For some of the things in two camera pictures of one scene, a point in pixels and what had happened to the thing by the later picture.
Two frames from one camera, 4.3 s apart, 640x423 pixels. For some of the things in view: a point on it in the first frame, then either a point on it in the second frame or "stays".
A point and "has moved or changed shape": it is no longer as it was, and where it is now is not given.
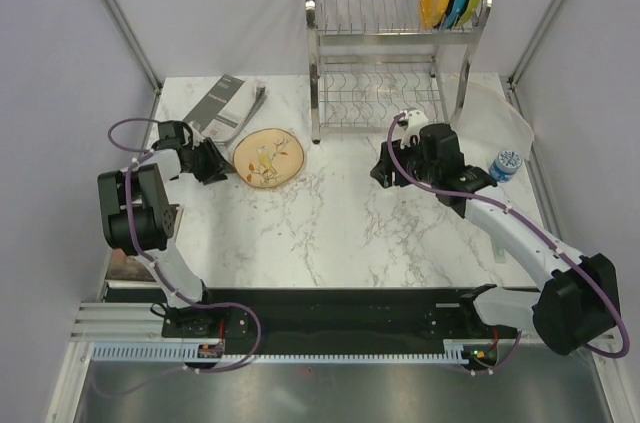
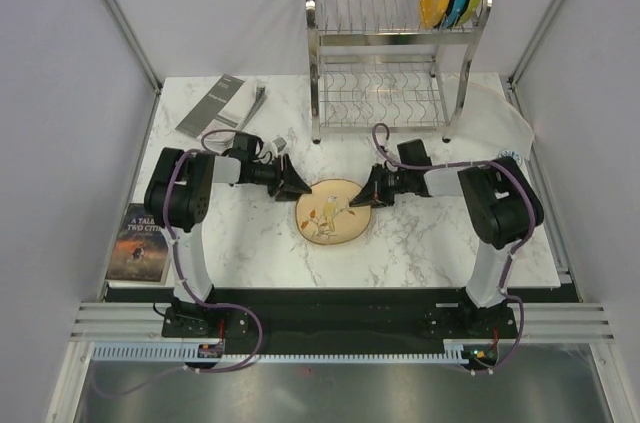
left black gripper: [217, 164] → [292, 185]
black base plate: [331, 321] stays
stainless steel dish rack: [373, 65] stays
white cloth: [487, 122] stays
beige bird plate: [268, 158] has moved or changed shape
